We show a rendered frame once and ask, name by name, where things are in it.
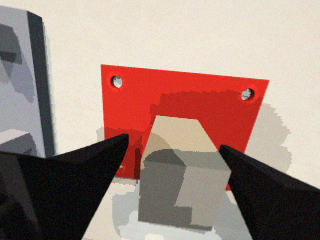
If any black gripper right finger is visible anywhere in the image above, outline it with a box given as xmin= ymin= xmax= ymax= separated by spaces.
xmin=219 ymin=144 xmax=320 ymax=240

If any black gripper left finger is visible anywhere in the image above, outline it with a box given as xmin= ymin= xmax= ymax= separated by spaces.
xmin=0 ymin=133 xmax=129 ymax=240

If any red board with square handle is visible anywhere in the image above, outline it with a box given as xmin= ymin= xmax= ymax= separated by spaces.
xmin=100 ymin=64 xmax=269 ymax=231

